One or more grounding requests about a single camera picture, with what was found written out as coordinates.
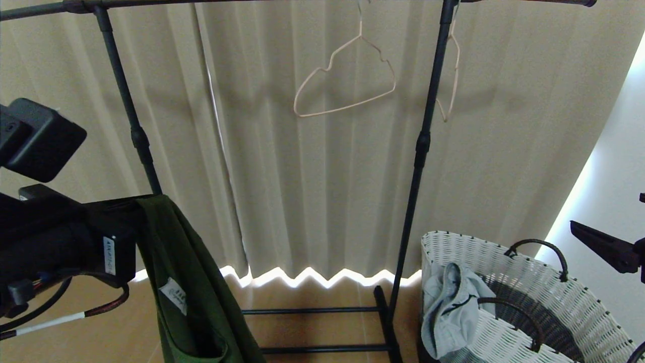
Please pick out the white laundry basket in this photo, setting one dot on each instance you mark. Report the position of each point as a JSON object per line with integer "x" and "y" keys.
{"x": 478, "y": 252}

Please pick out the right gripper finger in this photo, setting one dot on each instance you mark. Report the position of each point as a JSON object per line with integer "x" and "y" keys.
{"x": 609, "y": 249}

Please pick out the pale grey shorts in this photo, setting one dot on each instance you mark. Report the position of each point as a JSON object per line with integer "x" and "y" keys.
{"x": 453, "y": 302}

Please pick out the green long-sleeved shirt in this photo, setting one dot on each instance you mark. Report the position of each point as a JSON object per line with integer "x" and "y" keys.
{"x": 191, "y": 262}

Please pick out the black clothes rack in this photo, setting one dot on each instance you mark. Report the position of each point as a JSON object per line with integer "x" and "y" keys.
{"x": 422, "y": 146}

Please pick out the beige curtain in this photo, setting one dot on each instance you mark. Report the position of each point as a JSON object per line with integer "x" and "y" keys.
{"x": 302, "y": 201}

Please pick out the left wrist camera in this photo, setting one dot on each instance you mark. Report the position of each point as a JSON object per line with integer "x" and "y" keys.
{"x": 40, "y": 136}

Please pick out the pink clothes hanger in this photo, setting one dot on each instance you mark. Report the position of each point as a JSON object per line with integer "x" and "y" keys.
{"x": 361, "y": 27}
{"x": 457, "y": 65}

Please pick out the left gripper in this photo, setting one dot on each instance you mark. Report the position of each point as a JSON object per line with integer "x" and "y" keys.
{"x": 45, "y": 242}

